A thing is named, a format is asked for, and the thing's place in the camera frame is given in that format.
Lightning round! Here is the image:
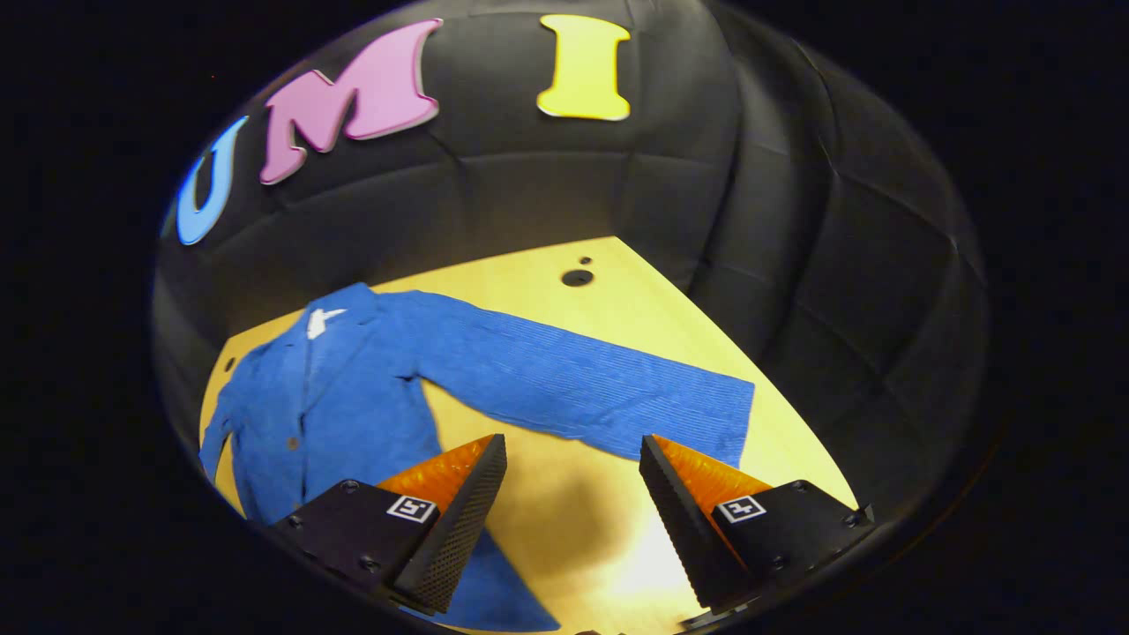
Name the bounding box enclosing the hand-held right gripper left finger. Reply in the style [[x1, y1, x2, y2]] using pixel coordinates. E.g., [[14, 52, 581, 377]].
[[272, 434, 508, 616]]

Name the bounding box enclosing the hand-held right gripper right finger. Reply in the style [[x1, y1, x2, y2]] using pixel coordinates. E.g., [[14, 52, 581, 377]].
[[639, 435, 876, 616]]

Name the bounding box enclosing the blue corduroy jacket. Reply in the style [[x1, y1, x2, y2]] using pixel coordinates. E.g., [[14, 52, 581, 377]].
[[198, 282, 757, 633]]

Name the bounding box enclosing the black backdrop cloth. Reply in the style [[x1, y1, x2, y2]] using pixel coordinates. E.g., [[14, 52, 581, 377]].
[[150, 0, 993, 530]]

